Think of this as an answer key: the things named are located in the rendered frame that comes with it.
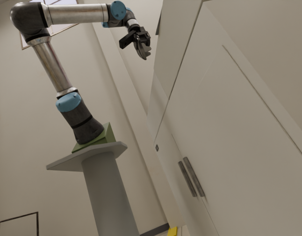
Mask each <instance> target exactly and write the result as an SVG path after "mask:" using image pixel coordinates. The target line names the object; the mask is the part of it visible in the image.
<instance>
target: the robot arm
mask: <svg viewBox="0 0 302 236"><path fill-rule="evenodd" d="M10 20H11V22H12V24H13V25H14V26H15V27H16V28H17V29H18V30H19V31H20V33H21V35H22V37H23V38H24V40H25V42H26V44H27V45H29V46H31V47H33V49H34V51H35V53H36V55H37V57H38V58H39V60H40V62H41V64H42V66H43V67H44V69H45V71H46V73H47V75H48V77H49V79H50V81H51V82H52V84H53V86H54V88H55V90H56V91H57V95H56V98H57V101H56V107H57V109H58V110H59V111H60V113H61V114H62V115H63V117H64V118H65V120H66V121H67V123H68V124H69V125H70V127H71V128H72V129H73V132H74V136H75V139H76V141H77V143H78V144H80V145H81V144H85V143H88V142H90V141H92V140H93V139H95V138H96V137H98V136H99V135H100V134H101V133H102V132H103V130H104V127H103V125H102V124H101V123H100V122H98V121H97V120H96V119H95V118H94V117H93V116H92V114H91V113H90V111H89V110H88V108H87V107H86V105H85V103H84V100H83V99H82V97H81V95H80V93H79V91H78V90H77V88H75V87H73V86H72V84H71V82H70V80H69V78H68V76H67V74H66V72H65V70H64V68H63V66H62V64H61V62H60V60H59V58H58V56H57V54H56V52H55V50H54V48H53V46H52V45H51V43H50V41H51V36H50V34H49V32H48V30H47V28H49V27H50V26H51V25H59V24H76V23H93V22H101V24H102V26H103V27H104V28H114V27H125V28H126V30H127V32H128V34H127V35H126V36H124V37H123V38H122V39H120V40H119V46H120V48H121V49H124V48H125V47H126V46H128V45H129V44H130V43H132V42H133V44H134V47H135V50H136V51H137V54H138V55H139V57H141V58H142V59H144V60H146V59H147V58H146V57H148V56H150V55H151V53H150V52H148V51H150V50H151V47H150V43H151V42H150V38H151V37H150V35H149V33H148V31H145V29H144V27H143V26H142V27H140V25H139V23H138V22H137V20H136V18H135V16H134V13H133V12H132V11H131V9H130V8H128V7H125V5H124V3H123V2H121V1H119V0H115V1H114V2H112V3H108V4H58V5H45V4H44V3H42V2H21V3H17V4H15V5H14V6H12V8H11V10H10Z"/></svg>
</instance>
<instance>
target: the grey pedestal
mask: <svg viewBox="0 0 302 236"><path fill-rule="evenodd" d="M127 148H128V147H127V145H126V144H124V143H123V142H121V141H117V142H111V143H104V144H98V145H92V146H88V147H86V148H84V149H82V150H80V151H77V152H75V153H73V154H71V155H68V156H66V157H64V158H62V159H59V160H57V161H55V162H53V163H50V164H48V165H46V169H47V170H59V171H76V172H83V173H84V177H85V181H86V186H87V190H88V194H89V198H90V202H91V206H92V210H93V215H94V219H95V223H96V227H97V230H98V234H99V236H140V234H139V232H138V229H137V225H136V222H135V219H134V216H133V213H132V210H131V207H130V204H129V200H128V197H127V194H126V191H125V188H124V185H123V182H122V178H121V175H120V172H119V169H118V166H117V163H116V160H115V159H116V158H118V157H119V156H120V155H121V154H122V153H123V152H124V151H125V150H126V149H127Z"/></svg>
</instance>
